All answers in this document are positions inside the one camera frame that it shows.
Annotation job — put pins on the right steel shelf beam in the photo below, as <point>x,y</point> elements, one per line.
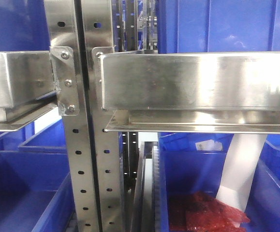
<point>232,92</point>

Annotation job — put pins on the steel shelf beam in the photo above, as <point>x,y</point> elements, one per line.
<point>232,92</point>
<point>27,89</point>

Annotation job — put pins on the left steel shelf beam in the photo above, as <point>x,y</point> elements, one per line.
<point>27,89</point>

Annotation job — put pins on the blue bin behind lower left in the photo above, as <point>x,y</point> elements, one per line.
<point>49,140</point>

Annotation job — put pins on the blue bin upper right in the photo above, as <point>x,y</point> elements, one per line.
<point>218,25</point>

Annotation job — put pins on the right perforated steel upright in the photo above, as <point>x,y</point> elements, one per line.
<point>99,40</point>

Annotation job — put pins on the perforated steel upright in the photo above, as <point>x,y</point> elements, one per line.
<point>63,20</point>
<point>99,40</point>

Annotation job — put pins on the red plastic bags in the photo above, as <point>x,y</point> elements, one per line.
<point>199,212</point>

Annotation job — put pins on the left perforated steel upright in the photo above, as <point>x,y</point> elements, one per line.
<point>63,20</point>

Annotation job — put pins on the blue bin upper left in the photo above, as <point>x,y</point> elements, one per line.
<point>23,26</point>

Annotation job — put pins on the steel corner bracket plate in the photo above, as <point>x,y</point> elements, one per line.
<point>63,69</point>

